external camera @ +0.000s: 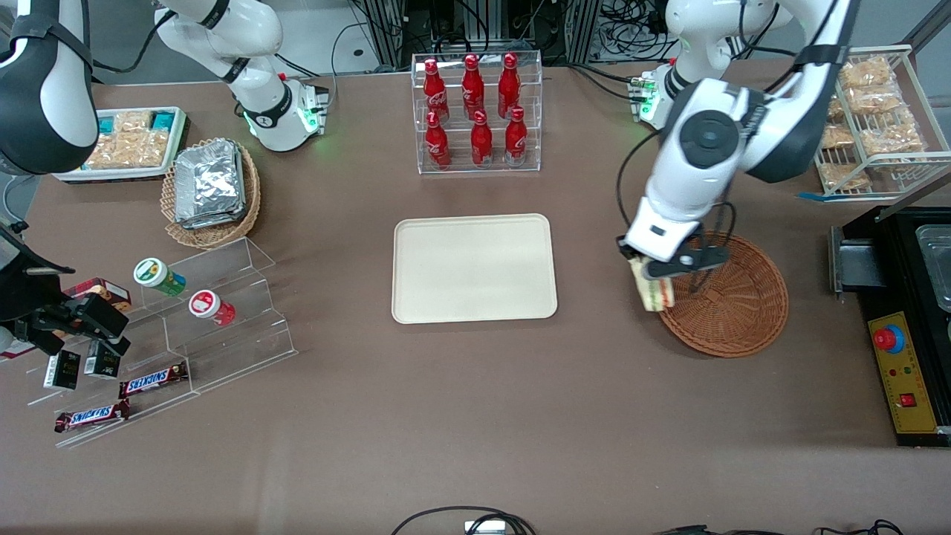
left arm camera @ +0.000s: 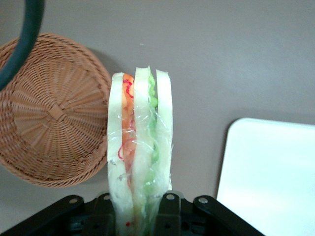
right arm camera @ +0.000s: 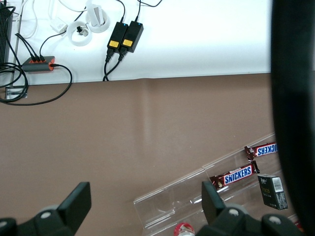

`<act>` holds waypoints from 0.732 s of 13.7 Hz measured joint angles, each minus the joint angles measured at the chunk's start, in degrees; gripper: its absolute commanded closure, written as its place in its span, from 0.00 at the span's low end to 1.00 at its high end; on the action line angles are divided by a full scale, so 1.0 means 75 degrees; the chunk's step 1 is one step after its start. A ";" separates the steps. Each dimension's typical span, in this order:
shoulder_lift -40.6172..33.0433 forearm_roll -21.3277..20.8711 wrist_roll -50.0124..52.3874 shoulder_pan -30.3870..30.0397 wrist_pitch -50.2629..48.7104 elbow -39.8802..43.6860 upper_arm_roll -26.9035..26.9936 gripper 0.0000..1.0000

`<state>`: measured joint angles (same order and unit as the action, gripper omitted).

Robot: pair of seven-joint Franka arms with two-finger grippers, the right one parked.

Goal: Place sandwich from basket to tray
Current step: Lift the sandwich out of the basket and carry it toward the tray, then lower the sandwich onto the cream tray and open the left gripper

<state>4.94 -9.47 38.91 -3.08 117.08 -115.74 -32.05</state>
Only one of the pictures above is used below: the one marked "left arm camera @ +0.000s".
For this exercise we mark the round brown wicker basket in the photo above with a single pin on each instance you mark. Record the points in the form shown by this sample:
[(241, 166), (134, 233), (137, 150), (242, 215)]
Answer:
[(49, 123)]

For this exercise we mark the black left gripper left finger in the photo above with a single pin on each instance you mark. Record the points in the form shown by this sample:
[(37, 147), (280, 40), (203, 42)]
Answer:
[(61, 216)]

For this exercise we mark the cream rectangular tray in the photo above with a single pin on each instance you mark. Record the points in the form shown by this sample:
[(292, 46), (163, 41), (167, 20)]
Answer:
[(270, 184)]

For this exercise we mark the triangle sandwich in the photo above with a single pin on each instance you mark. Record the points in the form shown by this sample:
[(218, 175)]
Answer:
[(140, 123)]

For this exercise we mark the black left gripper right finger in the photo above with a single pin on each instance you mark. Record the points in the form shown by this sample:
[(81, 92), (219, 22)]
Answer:
[(209, 216)]

